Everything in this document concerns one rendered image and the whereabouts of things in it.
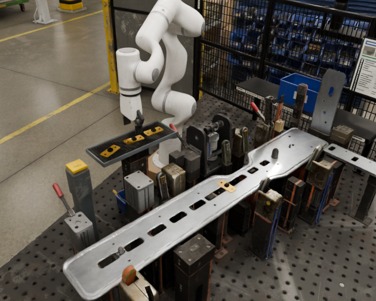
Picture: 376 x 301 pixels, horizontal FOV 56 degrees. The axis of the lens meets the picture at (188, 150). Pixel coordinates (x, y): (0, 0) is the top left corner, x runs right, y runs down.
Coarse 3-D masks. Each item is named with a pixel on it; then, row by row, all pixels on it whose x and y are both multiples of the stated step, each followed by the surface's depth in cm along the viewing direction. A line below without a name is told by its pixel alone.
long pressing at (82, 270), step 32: (256, 160) 167; (288, 160) 168; (192, 192) 146; (224, 192) 147; (128, 224) 130; (160, 224) 131; (192, 224) 132; (96, 256) 118; (128, 256) 118; (160, 256) 120; (96, 288) 108
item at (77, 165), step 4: (76, 160) 136; (80, 160) 136; (68, 164) 134; (72, 164) 134; (76, 164) 134; (80, 164) 134; (84, 164) 134; (68, 168) 133; (72, 168) 132; (76, 168) 132; (80, 168) 132; (84, 168) 133; (72, 172) 130; (76, 172) 131
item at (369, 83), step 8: (368, 40) 183; (360, 48) 187; (368, 48) 184; (360, 56) 189; (368, 56) 186; (360, 64) 190; (368, 64) 187; (360, 72) 192; (368, 72) 189; (352, 80) 197; (360, 80) 193; (368, 80) 190; (360, 88) 195; (368, 88) 192; (368, 96) 193
